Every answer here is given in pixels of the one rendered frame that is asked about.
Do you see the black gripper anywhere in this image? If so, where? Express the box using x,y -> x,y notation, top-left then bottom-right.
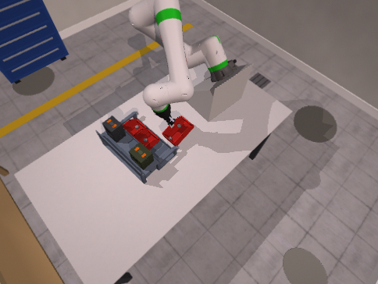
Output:
159,110 -> 175,128

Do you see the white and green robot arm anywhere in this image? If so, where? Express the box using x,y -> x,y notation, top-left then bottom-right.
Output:
129,0 -> 237,117

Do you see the red bin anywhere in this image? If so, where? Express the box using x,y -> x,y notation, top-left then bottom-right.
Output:
162,116 -> 194,146
123,119 -> 147,137
134,129 -> 159,150

